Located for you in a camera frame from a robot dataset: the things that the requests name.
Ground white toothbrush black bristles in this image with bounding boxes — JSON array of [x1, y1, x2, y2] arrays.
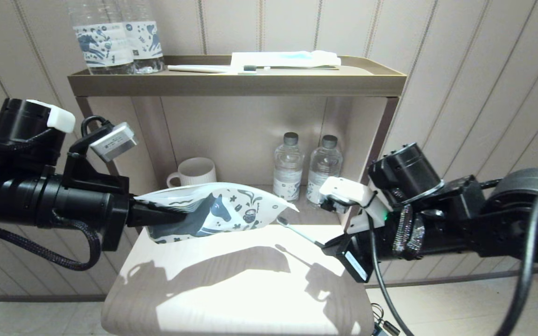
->
[[167, 64, 270, 74]]

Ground black left camera bracket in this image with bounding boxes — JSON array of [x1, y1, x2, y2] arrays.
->
[[63, 133, 129, 194]]

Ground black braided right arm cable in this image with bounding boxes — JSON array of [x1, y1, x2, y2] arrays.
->
[[393, 205, 426, 257]]

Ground small clear water bottle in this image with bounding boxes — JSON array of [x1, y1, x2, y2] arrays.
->
[[272, 132, 304, 202], [305, 135, 343, 208]]

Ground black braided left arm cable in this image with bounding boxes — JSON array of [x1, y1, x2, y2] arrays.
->
[[0, 128, 56, 155], [0, 218, 102, 271]]

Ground short black left camera cable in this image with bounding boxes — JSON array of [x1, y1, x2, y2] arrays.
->
[[81, 115, 111, 137]]

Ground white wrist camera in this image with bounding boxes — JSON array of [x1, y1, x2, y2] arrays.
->
[[319, 176, 375, 213], [90, 122, 138, 162]]

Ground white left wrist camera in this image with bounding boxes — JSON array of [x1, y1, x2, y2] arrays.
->
[[90, 122, 138, 162]]

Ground pale grey toothbrush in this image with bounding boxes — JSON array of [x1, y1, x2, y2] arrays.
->
[[276, 216, 326, 247]]

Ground black key bundle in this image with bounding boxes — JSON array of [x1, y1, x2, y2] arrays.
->
[[369, 303, 401, 336]]

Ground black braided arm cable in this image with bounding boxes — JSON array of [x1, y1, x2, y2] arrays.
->
[[0, 218, 102, 271], [393, 205, 426, 257], [0, 128, 56, 155]]

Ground white ribbed mug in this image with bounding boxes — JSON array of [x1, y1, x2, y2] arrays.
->
[[167, 157, 217, 188]]

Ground white blue horse pouch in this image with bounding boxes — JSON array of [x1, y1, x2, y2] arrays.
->
[[134, 182, 299, 244]]

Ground white blue packet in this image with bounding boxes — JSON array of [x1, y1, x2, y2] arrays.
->
[[230, 50, 342, 69]]

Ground white right camera bracket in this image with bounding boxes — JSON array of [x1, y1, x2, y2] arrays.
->
[[346, 196, 391, 235]]

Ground large clear water bottle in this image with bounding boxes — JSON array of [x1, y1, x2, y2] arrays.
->
[[117, 0, 165, 74], [63, 0, 135, 75]]

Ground smooth black right camera cable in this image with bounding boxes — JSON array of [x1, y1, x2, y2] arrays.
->
[[330, 176, 538, 336]]

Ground brown open shelf cabinet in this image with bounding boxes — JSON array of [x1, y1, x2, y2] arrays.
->
[[66, 55, 407, 229]]

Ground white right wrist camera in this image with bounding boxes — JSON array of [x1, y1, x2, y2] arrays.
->
[[319, 176, 375, 213]]

